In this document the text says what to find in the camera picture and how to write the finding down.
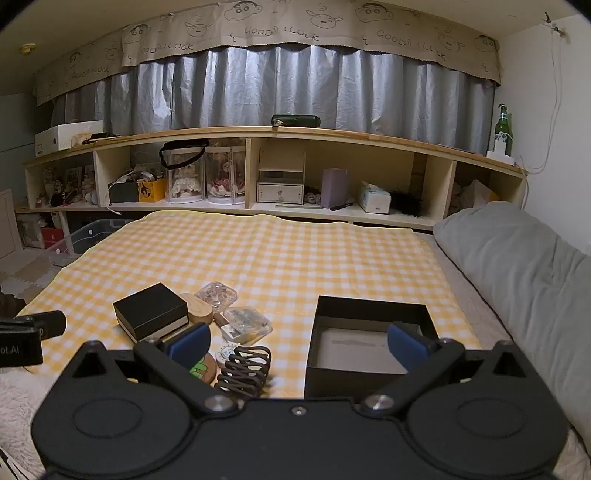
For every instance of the yellow checked mat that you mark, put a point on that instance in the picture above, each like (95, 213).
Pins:
(254, 258)

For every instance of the black pen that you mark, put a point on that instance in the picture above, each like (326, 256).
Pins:
(341, 206)

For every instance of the smoke detector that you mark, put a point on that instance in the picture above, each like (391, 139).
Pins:
(27, 49)

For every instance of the clear case with dark contents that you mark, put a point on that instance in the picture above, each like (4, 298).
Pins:
(249, 321)

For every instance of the clear case with pale charms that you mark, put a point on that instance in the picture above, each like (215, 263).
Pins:
(214, 294)

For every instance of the beige printed valance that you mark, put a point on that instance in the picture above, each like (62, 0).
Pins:
(300, 32)

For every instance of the white cardboard box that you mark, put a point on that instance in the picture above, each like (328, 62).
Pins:
(64, 136)

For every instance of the small white box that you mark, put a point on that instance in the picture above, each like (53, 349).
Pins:
(229, 332)

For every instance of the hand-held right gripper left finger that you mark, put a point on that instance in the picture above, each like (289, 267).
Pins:
(189, 344)

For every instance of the wooden shelf unit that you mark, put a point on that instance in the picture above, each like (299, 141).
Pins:
(323, 136)

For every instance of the grey pillow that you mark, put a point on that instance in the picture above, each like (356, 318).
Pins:
(517, 267)

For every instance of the red box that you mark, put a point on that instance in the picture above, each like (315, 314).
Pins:
(53, 239)

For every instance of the round green frog coaster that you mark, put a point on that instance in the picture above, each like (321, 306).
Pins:
(205, 369)

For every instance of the pile of small trinkets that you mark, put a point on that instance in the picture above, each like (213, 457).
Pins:
(64, 184)

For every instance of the white power adapter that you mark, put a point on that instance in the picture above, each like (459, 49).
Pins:
(501, 158)

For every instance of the yellow box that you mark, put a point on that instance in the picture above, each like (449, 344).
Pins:
(152, 190)

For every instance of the grey bed sheet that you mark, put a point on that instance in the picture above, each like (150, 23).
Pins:
(466, 295)

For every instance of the green glass bottle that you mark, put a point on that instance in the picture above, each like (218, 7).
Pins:
(503, 124)

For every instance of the purple box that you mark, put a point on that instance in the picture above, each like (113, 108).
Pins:
(334, 187)

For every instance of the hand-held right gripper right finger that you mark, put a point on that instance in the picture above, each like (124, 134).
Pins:
(408, 345)

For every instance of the silver curtain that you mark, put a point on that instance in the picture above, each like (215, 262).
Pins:
(277, 87)

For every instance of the display case with pink doll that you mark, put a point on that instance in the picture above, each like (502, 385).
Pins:
(224, 182)

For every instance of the wall clip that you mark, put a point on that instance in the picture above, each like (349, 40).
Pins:
(554, 25)

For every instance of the small wooden drawer organiser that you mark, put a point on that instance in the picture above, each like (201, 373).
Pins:
(279, 191)

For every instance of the white tissue pack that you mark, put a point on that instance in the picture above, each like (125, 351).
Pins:
(374, 198)

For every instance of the dark green case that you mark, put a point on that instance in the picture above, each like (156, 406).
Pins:
(295, 121)

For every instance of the white cabinet door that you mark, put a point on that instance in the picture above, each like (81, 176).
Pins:
(8, 224)

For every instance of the black feather duster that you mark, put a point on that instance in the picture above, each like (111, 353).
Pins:
(408, 203)

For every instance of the display case with cream doll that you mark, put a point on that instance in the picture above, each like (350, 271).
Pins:
(184, 184)

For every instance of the dark hair claw clip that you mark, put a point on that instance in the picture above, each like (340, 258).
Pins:
(244, 369)

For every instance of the white fluffy blanket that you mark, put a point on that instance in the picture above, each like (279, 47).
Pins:
(18, 401)

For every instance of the white plastic bag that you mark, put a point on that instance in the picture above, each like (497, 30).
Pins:
(478, 194)

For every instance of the small black box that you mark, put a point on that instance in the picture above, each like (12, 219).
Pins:
(123, 193)

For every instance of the small brown block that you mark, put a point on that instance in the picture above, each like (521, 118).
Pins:
(221, 319)

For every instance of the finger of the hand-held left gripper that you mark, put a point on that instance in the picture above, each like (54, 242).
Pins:
(48, 323)

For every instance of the clear storage bin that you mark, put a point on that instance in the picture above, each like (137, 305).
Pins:
(99, 233)

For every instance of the black lidded box cream band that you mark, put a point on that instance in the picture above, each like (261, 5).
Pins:
(147, 302)

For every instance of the round wooden block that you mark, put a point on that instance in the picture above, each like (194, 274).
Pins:
(201, 311)

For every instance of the round white tin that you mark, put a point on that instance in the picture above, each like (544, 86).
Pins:
(226, 353)

